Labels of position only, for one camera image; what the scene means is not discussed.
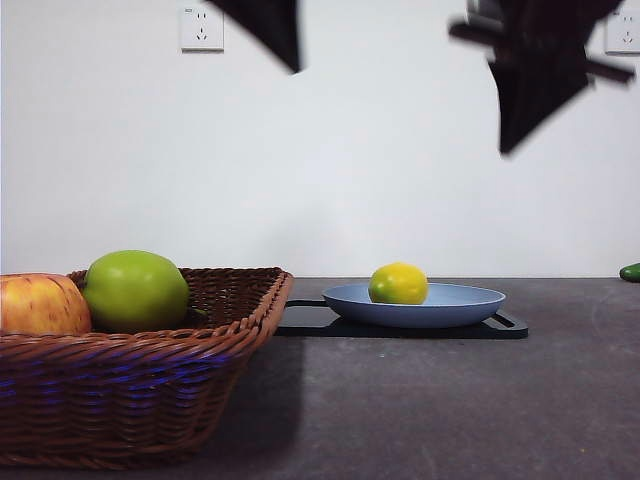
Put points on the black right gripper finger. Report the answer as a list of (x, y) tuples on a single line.
[(530, 95)]

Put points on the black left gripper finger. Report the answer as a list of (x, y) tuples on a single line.
[(277, 30)]

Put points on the yellow green lemon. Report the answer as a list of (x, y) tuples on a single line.
[(400, 282)]

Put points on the blue round plate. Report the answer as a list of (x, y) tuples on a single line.
[(415, 312)]

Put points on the brown woven wicker basket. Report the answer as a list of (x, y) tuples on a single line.
[(125, 395)]

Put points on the green cucumber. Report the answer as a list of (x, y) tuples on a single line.
[(631, 272)]

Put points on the black flat tray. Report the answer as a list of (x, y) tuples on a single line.
[(305, 322)]

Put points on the green apple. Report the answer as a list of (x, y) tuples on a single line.
[(135, 290)]

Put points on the red yellow apple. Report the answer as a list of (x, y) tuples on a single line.
[(35, 305)]

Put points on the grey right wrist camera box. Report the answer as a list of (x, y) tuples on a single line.
[(482, 10)]

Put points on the white wall socket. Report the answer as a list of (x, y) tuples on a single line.
[(625, 37), (202, 27)]

